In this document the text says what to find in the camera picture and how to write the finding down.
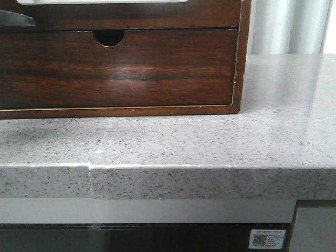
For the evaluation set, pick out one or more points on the grey curtain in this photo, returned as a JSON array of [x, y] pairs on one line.
[[292, 27]]

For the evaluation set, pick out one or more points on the white QR code sticker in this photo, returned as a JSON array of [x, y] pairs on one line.
[[266, 238]]

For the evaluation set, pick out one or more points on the wooden drawer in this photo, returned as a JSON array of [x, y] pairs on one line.
[[189, 14], [147, 68]]

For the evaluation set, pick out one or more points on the dark wooden drawer cabinet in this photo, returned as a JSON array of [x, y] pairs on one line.
[[112, 37]]

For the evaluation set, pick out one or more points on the black glass built-in appliance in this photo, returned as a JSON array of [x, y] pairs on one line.
[[134, 237]]

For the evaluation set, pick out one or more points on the grey cabinet door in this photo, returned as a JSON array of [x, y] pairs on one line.
[[313, 226]]

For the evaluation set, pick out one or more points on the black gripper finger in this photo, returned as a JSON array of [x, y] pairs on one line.
[[12, 19]]

